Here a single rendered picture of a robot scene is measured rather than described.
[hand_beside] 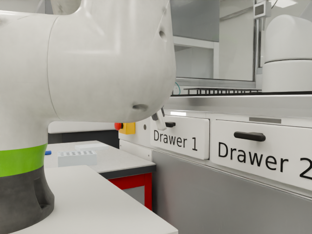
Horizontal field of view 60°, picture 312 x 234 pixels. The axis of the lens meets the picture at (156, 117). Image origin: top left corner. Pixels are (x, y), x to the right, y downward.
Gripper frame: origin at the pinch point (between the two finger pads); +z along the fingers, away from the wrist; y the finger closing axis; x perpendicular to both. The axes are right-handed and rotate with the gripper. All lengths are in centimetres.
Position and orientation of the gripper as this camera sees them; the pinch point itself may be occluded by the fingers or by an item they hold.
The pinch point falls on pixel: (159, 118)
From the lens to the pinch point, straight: 81.4
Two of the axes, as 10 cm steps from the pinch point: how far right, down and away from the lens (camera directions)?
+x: 5.2, 0.6, -8.5
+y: -8.0, 3.7, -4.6
